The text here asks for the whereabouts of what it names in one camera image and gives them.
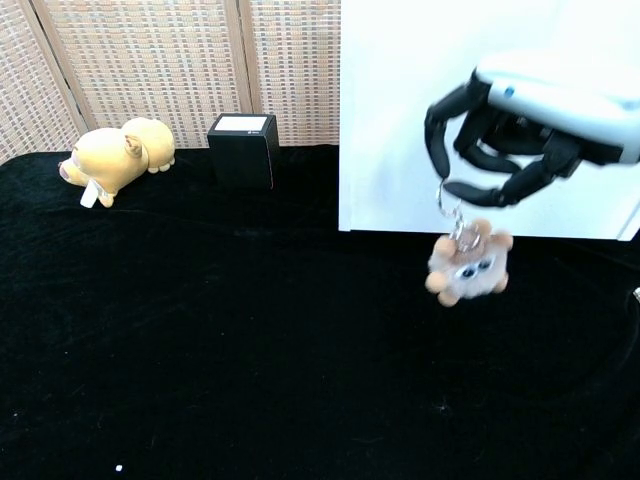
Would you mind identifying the fluffy beige plush keychain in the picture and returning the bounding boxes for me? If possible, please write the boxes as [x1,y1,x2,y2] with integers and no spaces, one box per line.
[424,179,515,308]

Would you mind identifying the black box with white top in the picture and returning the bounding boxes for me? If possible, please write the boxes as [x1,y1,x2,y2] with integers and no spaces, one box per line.
[207,113,281,191]

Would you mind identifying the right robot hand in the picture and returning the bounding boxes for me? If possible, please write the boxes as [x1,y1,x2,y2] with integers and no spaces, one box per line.
[423,49,640,208]

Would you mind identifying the black velvet table cloth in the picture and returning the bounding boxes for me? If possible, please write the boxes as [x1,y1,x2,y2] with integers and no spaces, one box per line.
[0,143,640,480]

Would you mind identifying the white board panel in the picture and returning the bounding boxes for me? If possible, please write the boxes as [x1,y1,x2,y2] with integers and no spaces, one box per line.
[337,0,640,243]

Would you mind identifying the woven bamboo folding screen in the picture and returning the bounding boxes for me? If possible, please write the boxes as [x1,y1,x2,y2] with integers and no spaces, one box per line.
[0,0,343,166]

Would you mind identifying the yellow plush bear toy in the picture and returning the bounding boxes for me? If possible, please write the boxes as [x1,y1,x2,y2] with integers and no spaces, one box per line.
[58,117,177,209]

